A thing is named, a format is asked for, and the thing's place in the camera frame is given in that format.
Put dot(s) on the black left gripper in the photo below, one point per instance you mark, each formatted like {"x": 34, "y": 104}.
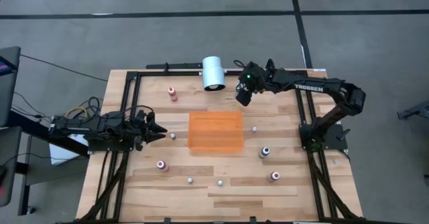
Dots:
{"x": 137, "y": 126}

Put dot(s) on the black caster wheel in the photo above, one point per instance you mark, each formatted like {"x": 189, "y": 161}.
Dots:
{"x": 31, "y": 210}

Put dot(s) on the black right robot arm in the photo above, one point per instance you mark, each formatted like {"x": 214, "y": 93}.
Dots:
{"x": 308, "y": 84}

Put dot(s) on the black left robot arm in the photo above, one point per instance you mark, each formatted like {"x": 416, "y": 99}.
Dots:
{"x": 83, "y": 125}

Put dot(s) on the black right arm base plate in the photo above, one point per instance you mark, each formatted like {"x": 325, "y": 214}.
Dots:
{"x": 335, "y": 138}

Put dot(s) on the pink cap food coloring bottle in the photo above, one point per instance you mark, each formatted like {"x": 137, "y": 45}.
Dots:
{"x": 162, "y": 165}

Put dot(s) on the dark grey chair base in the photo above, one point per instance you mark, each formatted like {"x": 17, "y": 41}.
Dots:
{"x": 417, "y": 111}

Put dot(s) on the red cap food coloring bottle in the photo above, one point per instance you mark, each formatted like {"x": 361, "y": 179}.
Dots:
{"x": 275, "y": 176}

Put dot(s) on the white cylindrical lamp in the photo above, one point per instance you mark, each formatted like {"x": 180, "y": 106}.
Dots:
{"x": 213, "y": 71}

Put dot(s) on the translucent orange tray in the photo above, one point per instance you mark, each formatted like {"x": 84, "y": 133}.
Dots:
{"x": 214, "y": 130}

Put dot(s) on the black side desk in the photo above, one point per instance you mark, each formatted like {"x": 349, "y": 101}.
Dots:
{"x": 40, "y": 131}

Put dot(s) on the black mounting bar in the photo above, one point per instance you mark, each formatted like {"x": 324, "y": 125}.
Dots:
{"x": 174, "y": 65}

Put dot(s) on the white box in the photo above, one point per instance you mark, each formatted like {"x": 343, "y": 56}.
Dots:
{"x": 63, "y": 153}

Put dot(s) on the black cap food coloring bottle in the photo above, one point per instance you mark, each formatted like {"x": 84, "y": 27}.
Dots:
{"x": 264, "y": 152}

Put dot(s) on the dark grey monitor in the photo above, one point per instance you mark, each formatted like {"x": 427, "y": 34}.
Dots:
{"x": 10, "y": 90}

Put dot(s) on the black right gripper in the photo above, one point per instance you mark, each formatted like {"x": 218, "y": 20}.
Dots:
{"x": 251, "y": 80}

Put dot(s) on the orange cap food coloring bottle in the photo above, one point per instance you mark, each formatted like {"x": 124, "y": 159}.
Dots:
{"x": 172, "y": 95}

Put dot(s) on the black aluminium table frame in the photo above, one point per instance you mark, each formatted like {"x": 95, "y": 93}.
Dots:
{"x": 174, "y": 73}

